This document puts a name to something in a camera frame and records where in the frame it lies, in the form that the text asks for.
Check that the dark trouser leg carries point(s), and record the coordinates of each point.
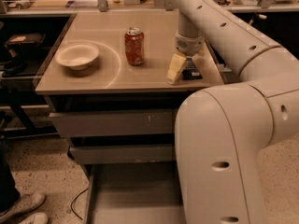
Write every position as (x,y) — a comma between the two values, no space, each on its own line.
(8,192)

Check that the white shoe lower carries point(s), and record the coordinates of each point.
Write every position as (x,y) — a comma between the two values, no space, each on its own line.
(36,218)

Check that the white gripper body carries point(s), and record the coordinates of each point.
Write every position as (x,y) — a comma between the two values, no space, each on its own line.
(189,44)

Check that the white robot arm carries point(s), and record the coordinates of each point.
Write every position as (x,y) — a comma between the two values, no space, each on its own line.
(220,130)

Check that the top grey drawer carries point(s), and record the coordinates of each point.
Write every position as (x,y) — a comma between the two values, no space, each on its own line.
(113,123)

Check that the blue rxbar blueberry bar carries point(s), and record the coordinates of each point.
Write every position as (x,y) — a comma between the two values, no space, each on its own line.
(191,72)

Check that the grey drawer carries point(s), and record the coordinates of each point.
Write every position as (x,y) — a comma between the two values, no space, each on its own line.
(113,123)
(123,154)

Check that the open bottom drawer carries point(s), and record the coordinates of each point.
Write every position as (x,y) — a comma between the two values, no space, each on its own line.
(134,193)

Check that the orange soda can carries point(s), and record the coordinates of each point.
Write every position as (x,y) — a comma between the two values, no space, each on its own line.
(134,46)

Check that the white paper bowl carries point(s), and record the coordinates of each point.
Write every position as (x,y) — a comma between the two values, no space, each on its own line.
(77,56)

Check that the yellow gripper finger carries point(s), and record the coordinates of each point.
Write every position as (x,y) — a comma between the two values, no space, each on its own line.
(201,53)
(177,65)

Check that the grey drawer cabinet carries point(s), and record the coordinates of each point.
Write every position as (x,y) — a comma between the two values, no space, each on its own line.
(112,84)

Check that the black item left shelf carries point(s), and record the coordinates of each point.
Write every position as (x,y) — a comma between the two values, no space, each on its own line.
(26,52)

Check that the middle grey drawer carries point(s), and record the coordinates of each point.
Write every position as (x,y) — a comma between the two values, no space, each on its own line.
(123,154)

